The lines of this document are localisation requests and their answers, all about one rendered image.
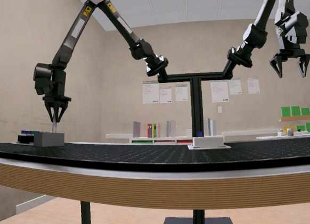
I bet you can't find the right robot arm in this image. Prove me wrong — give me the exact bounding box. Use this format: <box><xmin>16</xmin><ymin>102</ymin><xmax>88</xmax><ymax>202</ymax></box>
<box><xmin>33</xmin><ymin>0</ymin><xmax>165</xmax><ymax>96</ymax></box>

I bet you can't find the white rectangular tube rack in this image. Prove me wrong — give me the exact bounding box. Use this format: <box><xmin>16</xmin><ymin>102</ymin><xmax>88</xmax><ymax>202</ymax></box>
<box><xmin>193</xmin><ymin>137</ymin><xmax>224</xmax><ymax>148</ymax></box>

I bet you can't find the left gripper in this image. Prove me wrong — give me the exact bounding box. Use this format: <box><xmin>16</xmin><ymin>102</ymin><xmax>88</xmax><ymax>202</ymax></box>
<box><xmin>269</xmin><ymin>49</ymin><xmax>310</xmax><ymax>78</ymax></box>

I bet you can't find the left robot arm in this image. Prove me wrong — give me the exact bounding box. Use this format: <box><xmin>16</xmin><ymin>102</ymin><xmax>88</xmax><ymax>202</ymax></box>
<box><xmin>232</xmin><ymin>0</ymin><xmax>308</xmax><ymax>64</ymax></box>

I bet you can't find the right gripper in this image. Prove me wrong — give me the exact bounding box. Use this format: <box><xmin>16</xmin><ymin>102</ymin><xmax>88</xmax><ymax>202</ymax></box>
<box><xmin>42</xmin><ymin>92</ymin><xmax>71</xmax><ymax>123</ymax></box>

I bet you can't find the black vial rack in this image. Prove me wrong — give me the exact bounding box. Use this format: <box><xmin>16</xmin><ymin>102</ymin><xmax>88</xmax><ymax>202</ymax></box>
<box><xmin>18</xmin><ymin>135</ymin><xmax>34</xmax><ymax>144</ymax></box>

